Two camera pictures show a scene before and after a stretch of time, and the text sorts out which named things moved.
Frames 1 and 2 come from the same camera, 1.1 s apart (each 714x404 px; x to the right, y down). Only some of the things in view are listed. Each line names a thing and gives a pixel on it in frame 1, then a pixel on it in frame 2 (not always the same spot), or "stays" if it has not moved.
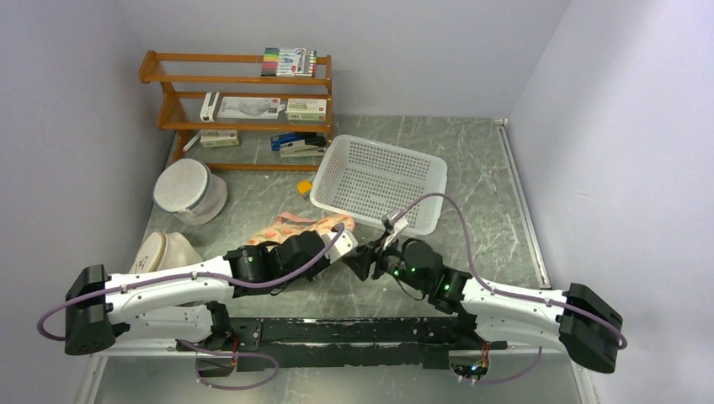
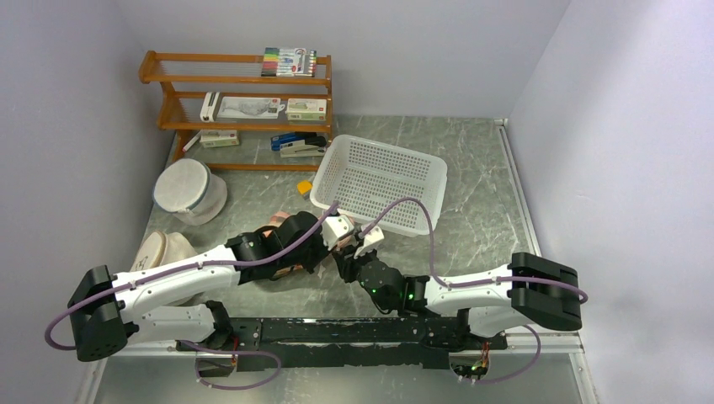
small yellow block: [304, 186] stays
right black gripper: [362, 261] → [346, 262]
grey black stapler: [311, 146] stays
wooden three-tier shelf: [245, 113] stays
